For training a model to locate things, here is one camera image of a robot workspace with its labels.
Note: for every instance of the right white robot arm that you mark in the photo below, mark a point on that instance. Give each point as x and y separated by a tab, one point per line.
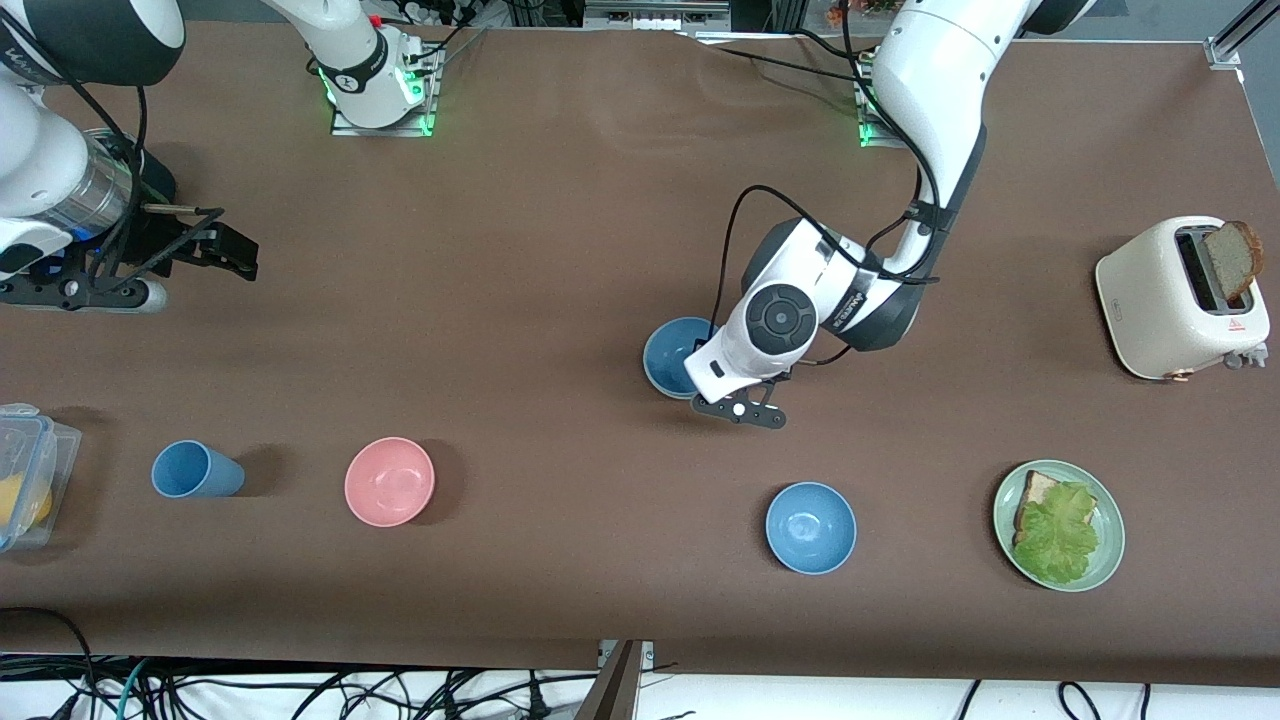
40	150

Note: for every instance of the aluminium profile bar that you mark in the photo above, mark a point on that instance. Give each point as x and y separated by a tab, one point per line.
1235	35

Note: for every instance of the black round canister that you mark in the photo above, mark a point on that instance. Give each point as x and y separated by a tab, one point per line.
155	180

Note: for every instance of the blue ribbed cup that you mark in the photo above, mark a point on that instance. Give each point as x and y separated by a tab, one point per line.
195	470

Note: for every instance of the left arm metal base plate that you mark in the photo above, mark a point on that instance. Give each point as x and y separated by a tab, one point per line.
868	140

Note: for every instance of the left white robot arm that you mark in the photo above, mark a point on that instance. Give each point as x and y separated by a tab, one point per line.
930	90

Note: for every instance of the clear plastic container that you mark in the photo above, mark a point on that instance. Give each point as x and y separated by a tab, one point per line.
55	450

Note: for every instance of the white bread slice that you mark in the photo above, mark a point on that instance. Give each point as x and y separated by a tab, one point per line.
1038	487

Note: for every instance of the cream toaster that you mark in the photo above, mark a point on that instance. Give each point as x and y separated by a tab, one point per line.
1150	300

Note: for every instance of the grey metal table bracket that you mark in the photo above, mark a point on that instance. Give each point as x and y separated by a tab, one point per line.
610	690

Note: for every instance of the brown bread slice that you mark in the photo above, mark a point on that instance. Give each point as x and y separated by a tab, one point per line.
1232	260

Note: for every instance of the grey power strip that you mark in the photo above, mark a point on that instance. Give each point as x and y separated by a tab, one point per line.
650	15

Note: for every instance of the green plate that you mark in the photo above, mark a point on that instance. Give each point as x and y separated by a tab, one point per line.
1110	540

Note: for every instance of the pink bowl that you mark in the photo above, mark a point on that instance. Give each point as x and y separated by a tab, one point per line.
390	482

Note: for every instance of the bread with lettuce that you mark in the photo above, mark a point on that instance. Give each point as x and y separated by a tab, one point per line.
1060	535

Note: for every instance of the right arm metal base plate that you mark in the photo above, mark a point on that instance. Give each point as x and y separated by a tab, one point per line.
385	128

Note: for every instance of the blue bowl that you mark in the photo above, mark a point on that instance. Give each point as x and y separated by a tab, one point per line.
668	355
811	528

